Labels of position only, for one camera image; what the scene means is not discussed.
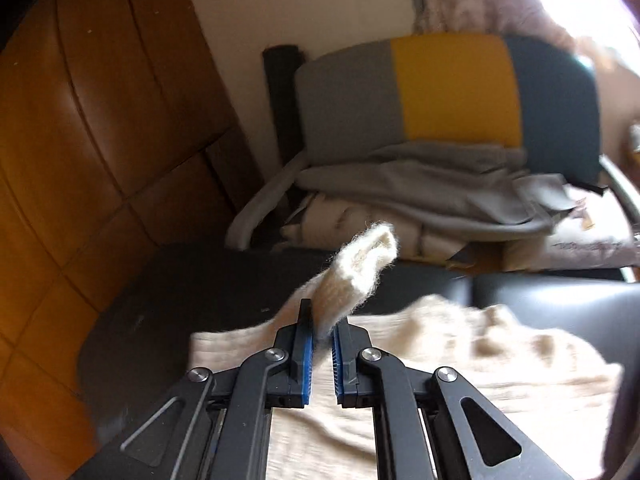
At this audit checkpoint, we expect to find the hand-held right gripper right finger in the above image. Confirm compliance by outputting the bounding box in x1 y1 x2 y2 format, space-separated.
330 317 576 480

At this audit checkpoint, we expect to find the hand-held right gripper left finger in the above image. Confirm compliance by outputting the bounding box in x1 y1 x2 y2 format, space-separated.
70 297 316 480

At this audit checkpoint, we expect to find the cream knitted sweater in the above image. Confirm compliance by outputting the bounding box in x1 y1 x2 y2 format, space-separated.
190 224 626 480

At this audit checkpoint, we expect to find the cream folded clothes pile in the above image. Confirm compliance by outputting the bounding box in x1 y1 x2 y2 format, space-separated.
280 195 637 272

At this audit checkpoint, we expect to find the grey garment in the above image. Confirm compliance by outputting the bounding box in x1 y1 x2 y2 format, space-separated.
227 140 581 252

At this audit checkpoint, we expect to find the grey yellow teal striped cushion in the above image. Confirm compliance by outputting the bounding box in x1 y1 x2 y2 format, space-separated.
295 34 603 188

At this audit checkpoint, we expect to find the wooden cabinet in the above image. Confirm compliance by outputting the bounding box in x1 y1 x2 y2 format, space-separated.
0 0 263 461

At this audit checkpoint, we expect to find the black post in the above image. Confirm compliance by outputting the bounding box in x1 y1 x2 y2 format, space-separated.
262 45 307 221

